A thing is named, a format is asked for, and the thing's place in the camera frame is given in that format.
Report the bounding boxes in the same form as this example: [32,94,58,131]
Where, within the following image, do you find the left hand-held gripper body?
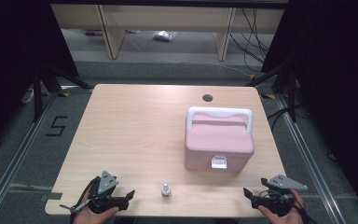
[88,170,130,215]

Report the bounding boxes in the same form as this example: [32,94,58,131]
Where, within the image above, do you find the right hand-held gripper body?
[251,174,309,217]

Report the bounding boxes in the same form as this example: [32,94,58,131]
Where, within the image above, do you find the small white bottle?
[160,183,172,200]

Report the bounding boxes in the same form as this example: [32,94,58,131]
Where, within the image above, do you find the pink storage box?
[185,106,255,174]

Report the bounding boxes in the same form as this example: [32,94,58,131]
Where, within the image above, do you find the person's right hand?
[257,189,306,224]

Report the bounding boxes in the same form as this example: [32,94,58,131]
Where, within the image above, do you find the person's left hand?
[73,187,121,224]

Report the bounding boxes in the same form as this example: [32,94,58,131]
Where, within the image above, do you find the grey tape strip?
[40,191,63,202]

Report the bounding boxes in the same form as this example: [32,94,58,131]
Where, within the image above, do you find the black metal stand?
[245,61,298,123]
[32,61,93,123]

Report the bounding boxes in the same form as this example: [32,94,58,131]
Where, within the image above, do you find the black curtain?
[0,0,79,157]
[260,0,358,218]

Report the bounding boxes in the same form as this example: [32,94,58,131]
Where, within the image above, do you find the clear plastic bag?
[152,30,177,42]

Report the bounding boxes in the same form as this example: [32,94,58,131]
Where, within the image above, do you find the light wooden shelf unit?
[49,3,286,62]

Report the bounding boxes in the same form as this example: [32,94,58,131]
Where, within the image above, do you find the metal floor rail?
[0,90,60,224]
[274,92,347,224]

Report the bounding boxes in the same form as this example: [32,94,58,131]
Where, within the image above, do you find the grey strap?
[59,200,91,215]

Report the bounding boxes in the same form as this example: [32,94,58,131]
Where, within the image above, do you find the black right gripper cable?
[292,199,318,224]

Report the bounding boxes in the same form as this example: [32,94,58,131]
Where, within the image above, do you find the bundle of black cables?
[229,7,271,73]

